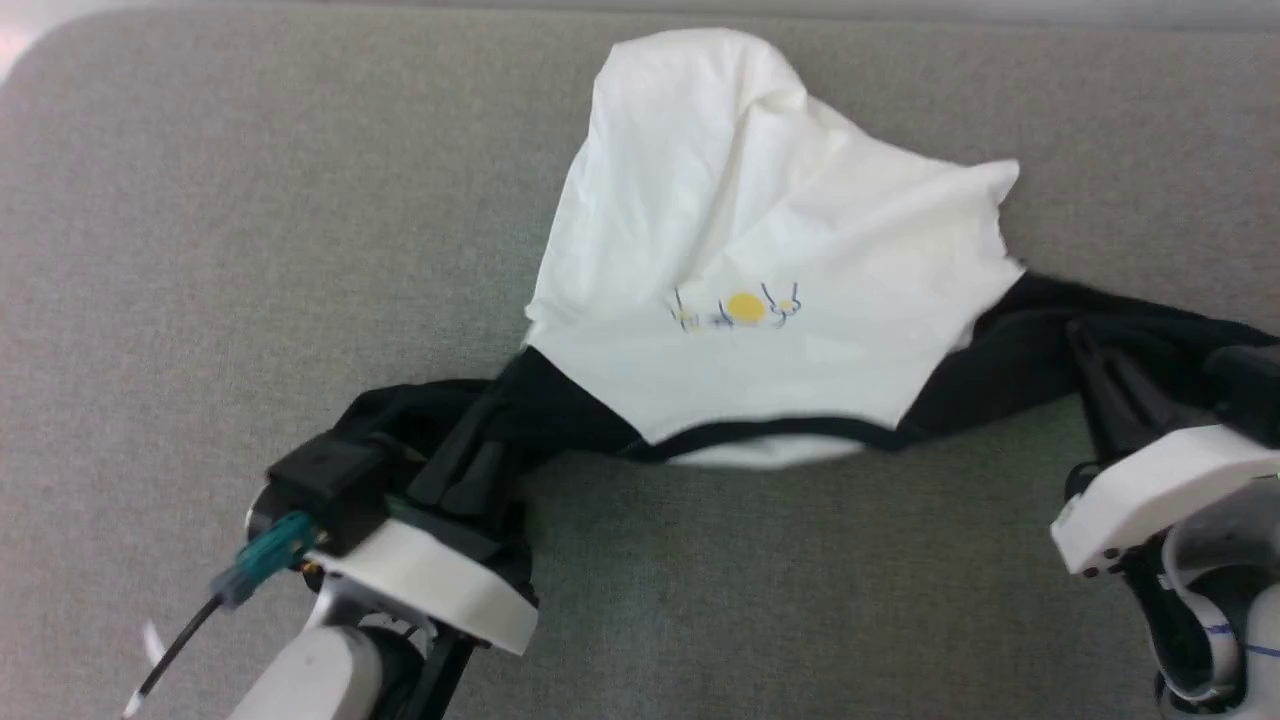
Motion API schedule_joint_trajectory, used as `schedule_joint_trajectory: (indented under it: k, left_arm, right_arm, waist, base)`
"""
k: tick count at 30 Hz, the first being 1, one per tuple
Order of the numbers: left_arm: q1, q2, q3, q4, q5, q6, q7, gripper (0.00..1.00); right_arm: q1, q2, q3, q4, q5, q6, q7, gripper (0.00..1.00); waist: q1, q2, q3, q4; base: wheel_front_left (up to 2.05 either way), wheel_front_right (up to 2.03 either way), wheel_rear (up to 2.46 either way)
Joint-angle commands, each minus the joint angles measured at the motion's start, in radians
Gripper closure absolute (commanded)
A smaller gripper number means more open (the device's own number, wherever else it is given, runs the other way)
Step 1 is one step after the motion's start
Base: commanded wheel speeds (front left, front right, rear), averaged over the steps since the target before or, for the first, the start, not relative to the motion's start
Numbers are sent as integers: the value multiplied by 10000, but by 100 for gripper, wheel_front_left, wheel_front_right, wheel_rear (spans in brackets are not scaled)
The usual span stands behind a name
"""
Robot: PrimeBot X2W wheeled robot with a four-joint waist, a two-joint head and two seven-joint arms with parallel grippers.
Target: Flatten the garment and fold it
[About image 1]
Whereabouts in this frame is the teal plug with black cable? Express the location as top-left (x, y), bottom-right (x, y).
top-left (120, 510), bottom-right (319, 720)

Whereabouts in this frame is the white t-shirt with black sleeves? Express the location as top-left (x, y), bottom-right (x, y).
top-left (335, 27), bottom-right (1280, 501)

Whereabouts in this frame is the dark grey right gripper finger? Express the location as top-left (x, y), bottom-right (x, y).
top-left (1100, 345), bottom-right (1216, 446)
top-left (1065, 320), bottom-right (1146, 463)

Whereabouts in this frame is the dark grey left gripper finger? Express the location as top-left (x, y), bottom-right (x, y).
top-left (408, 400), bottom-right (491, 509)
top-left (455, 440), bottom-right (526, 531)

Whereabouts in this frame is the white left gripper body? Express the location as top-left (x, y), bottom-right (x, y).
top-left (308, 500), bottom-right (539, 657)

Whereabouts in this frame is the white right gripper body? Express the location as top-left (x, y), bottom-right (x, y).
top-left (1050, 424), bottom-right (1280, 577)

